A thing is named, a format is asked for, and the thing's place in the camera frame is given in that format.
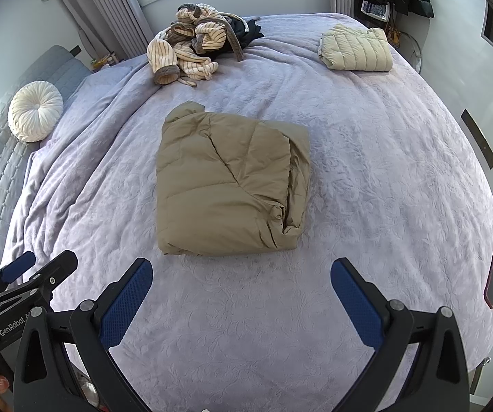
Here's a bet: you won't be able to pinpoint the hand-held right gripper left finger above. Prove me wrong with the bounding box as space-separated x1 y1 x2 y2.
13 257 155 412

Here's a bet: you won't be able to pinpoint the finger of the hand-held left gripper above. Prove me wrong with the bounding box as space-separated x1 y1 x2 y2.
0 250 79 310
0 250 36 285

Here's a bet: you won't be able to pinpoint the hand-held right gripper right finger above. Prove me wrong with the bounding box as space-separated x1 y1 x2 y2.
330 257 470 412

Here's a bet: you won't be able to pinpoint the khaki puffer jacket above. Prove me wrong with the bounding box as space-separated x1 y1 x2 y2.
155 101 311 256

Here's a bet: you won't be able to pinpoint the dark clothes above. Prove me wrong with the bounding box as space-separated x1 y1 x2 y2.
225 16 265 50

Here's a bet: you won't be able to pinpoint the bed with lilac cover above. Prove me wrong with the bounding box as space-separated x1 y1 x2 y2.
0 12 493 412

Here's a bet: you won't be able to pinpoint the white round pillow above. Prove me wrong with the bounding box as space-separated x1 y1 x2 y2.
8 81 64 142

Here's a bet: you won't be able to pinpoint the folded cream puffer jacket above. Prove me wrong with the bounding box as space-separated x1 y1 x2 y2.
318 23 394 71

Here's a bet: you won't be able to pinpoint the cream striped robe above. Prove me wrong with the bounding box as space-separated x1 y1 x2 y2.
147 3 247 87

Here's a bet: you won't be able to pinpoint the grey curtain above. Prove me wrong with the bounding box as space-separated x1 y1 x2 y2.
53 0 155 58

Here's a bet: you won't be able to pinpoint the printed hanging bag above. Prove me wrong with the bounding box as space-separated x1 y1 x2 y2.
360 0 391 21

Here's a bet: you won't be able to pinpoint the black wall strip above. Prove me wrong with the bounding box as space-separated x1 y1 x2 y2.
461 109 493 169

